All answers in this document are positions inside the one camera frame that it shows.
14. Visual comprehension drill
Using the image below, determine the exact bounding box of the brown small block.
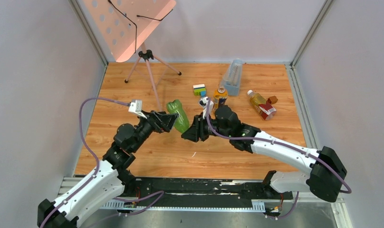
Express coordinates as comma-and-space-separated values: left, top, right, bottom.
267, 96, 278, 105

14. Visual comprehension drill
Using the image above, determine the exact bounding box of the yellow blue milk tea bottle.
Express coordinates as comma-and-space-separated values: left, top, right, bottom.
213, 86, 228, 110

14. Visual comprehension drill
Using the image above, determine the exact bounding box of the coloured toy brick stack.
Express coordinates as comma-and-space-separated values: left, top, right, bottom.
193, 84, 207, 97

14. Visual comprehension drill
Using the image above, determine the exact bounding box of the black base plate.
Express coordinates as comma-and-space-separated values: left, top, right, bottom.
120, 177, 293, 208

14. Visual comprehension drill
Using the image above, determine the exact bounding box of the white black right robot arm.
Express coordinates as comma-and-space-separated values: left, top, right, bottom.
182, 106, 352, 202

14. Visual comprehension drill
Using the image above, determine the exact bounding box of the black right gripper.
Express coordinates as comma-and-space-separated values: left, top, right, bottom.
182, 112, 231, 143

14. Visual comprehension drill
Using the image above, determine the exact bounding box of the red yellow tea bottle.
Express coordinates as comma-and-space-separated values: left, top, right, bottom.
247, 90, 277, 121

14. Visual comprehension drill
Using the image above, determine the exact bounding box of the green plastic bottle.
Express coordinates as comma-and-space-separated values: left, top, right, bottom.
166, 99, 190, 134

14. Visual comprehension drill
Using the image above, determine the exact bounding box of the clear blue detergent bottle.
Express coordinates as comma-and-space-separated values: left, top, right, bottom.
220, 59, 244, 96

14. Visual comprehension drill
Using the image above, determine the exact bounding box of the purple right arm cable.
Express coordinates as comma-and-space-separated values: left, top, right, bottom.
205, 99, 353, 194

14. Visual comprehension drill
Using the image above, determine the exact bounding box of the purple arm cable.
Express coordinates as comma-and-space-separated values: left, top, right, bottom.
205, 99, 353, 194
47, 97, 131, 228

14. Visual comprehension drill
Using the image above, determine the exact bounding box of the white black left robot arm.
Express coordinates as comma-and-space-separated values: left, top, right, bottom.
37, 111, 179, 228

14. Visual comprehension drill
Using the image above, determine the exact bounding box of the pink music stand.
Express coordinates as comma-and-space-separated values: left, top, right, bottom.
80, 0, 182, 110

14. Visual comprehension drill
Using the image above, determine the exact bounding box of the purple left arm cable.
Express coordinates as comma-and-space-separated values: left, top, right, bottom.
47, 97, 131, 228

